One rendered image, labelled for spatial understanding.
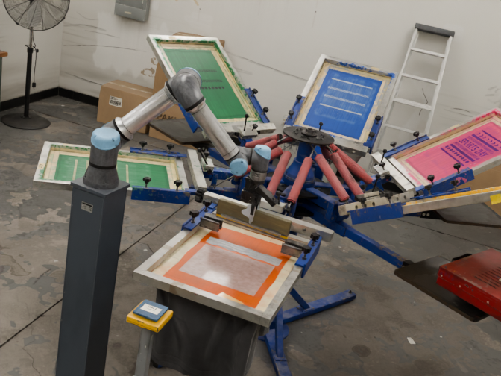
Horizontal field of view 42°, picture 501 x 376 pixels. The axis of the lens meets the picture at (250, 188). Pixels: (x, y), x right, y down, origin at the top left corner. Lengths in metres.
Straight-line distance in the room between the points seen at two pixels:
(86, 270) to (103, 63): 5.28
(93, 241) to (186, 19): 4.88
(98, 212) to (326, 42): 4.58
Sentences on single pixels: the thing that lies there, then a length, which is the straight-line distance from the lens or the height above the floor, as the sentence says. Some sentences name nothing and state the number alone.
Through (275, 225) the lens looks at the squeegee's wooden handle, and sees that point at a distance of 3.01.
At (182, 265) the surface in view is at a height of 0.95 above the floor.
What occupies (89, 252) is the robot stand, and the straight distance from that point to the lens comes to 2.97.
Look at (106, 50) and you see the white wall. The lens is 8.04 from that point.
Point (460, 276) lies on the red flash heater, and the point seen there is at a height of 1.10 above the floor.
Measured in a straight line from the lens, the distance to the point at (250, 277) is 2.85.
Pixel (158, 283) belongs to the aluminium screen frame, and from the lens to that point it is 2.66.
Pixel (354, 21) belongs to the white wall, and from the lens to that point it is 6.97.
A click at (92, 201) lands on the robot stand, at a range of 2.87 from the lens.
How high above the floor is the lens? 2.33
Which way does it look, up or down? 21 degrees down
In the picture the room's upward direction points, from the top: 11 degrees clockwise
